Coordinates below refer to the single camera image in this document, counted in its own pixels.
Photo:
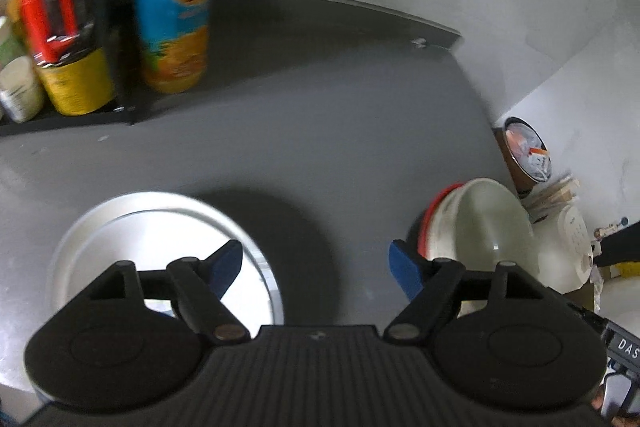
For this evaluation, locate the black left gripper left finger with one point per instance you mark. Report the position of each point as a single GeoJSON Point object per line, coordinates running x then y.
{"type": "Point", "coordinates": [179, 303]}

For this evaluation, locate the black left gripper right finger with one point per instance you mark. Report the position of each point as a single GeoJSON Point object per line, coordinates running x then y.
{"type": "Point", "coordinates": [436, 288]}

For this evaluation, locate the white plate orange rim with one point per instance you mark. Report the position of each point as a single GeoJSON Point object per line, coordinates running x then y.
{"type": "Point", "coordinates": [152, 229]}

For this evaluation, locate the white bowl red exterior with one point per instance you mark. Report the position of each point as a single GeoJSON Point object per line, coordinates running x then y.
{"type": "Point", "coordinates": [478, 223]}

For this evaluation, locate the white electric kettle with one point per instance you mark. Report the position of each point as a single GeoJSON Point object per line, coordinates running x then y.
{"type": "Point", "coordinates": [565, 256]}

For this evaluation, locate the brown pot with bags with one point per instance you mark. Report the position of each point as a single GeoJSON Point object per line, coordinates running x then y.
{"type": "Point", "coordinates": [526, 156]}

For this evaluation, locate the white label bottle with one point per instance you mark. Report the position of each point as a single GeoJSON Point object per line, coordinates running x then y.
{"type": "Point", "coordinates": [22, 96]}

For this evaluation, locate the yellow label jar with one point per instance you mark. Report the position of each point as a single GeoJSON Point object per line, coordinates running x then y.
{"type": "Point", "coordinates": [71, 63]}

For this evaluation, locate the black storage rack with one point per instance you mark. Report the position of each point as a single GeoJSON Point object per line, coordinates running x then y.
{"type": "Point", "coordinates": [117, 36]}

